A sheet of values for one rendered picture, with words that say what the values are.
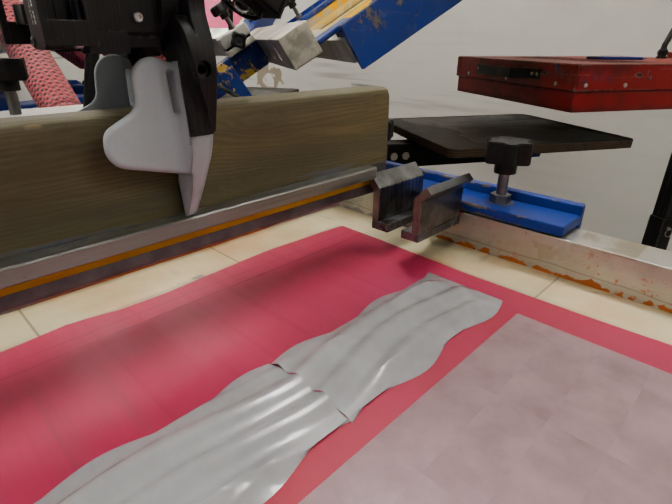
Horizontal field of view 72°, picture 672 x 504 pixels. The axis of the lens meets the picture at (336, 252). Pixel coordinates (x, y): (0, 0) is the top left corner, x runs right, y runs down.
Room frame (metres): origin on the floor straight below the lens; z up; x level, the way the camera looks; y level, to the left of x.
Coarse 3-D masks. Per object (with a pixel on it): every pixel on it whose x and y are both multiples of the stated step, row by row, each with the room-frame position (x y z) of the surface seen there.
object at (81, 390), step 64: (128, 320) 0.28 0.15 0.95; (192, 320) 0.29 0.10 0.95; (0, 384) 0.22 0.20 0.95; (64, 384) 0.22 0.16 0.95; (128, 384) 0.22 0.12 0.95; (192, 384) 0.22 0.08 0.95; (0, 448) 0.17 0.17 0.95; (64, 448) 0.17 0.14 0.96; (320, 448) 0.17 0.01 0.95; (384, 448) 0.17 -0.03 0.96
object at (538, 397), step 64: (256, 256) 0.40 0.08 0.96; (320, 256) 0.40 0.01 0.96; (384, 256) 0.40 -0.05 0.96; (256, 320) 0.29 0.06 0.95; (320, 320) 0.29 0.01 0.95; (512, 320) 0.29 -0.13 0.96; (576, 320) 0.29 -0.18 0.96; (448, 384) 0.22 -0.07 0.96; (512, 384) 0.22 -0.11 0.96; (576, 384) 0.22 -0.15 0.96; (640, 384) 0.22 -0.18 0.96; (448, 448) 0.17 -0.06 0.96; (512, 448) 0.17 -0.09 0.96; (576, 448) 0.17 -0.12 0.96; (640, 448) 0.17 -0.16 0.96
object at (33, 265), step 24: (360, 168) 0.40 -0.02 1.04; (264, 192) 0.33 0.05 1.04; (288, 192) 0.33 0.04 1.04; (312, 192) 0.35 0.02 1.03; (168, 216) 0.27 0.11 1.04; (192, 216) 0.28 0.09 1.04; (216, 216) 0.29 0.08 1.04; (240, 216) 0.30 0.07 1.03; (96, 240) 0.24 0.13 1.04; (120, 240) 0.24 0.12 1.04; (144, 240) 0.25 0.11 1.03; (0, 264) 0.20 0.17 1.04; (24, 264) 0.21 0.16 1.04; (48, 264) 0.21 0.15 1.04; (72, 264) 0.22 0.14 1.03; (0, 288) 0.20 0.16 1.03
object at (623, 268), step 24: (480, 216) 0.42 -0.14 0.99; (456, 240) 0.43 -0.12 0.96; (480, 240) 0.41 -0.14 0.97; (504, 240) 0.40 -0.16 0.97; (528, 240) 0.38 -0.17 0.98; (552, 240) 0.37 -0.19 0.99; (576, 240) 0.36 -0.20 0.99; (600, 240) 0.36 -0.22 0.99; (624, 240) 0.36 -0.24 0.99; (528, 264) 0.38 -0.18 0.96; (552, 264) 0.37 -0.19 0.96; (576, 264) 0.35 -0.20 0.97; (600, 264) 0.34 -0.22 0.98; (624, 264) 0.33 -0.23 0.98; (648, 264) 0.32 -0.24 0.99; (600, 288) 0.34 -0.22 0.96; (624, 288) 0.33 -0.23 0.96; (648, 288) 0.31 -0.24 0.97
